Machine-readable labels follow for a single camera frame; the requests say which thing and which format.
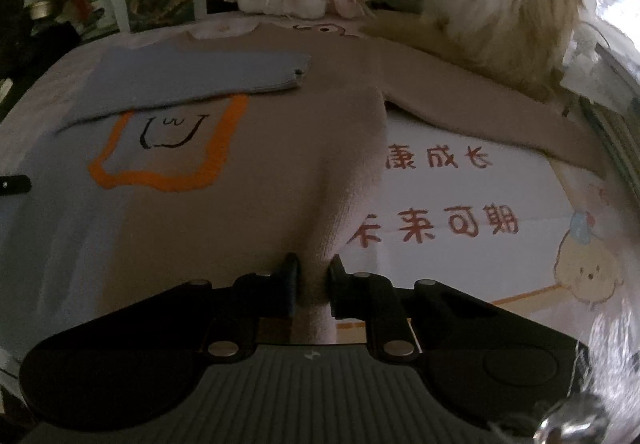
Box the beige and blue knit sweater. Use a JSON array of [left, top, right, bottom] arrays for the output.
[[1, 24, 604, 360]]

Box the pink cartoon printed table mat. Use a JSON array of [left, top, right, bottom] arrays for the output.
[[0, 13, 640, 375]]

